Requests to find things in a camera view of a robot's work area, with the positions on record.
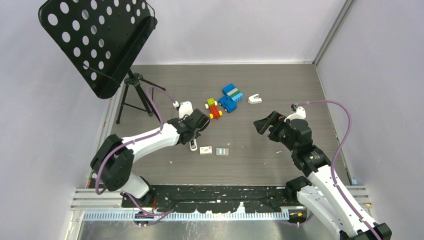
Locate black perforated music stand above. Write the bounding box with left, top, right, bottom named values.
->
left=38, top=0, right=158, bottom=116

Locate slotted cable duct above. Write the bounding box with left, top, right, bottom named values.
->
left=82, top=209, right=290, bottom=222

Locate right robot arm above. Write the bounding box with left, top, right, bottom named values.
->
left=253, top=111, right=392, bottom=240

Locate white and green stapler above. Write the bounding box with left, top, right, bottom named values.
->
left=189, top=139, right=198, bottom=152

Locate red yellow toy brick car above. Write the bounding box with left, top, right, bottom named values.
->
left=205, top=98, right=223, bottom=120

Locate white staple remover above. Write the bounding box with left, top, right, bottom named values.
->
left=248, top=93, right=262, bottom=105

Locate staple tray with staples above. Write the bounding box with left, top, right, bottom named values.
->
left=215, top=147, right=229, bottom=156

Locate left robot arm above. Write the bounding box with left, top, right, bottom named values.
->
left=90, top=109, right=210, bottom=207

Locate white staple box sleeve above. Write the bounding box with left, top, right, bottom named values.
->
left=199, top=146, right=213, bottom=155

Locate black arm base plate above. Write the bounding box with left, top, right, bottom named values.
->
left=121, top=185, right=300, bottom=214

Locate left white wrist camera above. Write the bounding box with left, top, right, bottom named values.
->
left=173, top=101, right=194, bottom=119

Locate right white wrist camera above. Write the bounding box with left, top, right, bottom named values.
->
left=283, top=103, right=306, bottom=123

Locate blue toy brick truck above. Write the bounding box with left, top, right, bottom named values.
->
left=218, top=83, right=244, bottom=113

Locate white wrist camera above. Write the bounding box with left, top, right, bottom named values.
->
left=283, top=103, right=306, bottom=123
left=173, top=101, right=194, bottom=119

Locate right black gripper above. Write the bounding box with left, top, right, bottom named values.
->
left=253, top=110, right=298, bottom=153

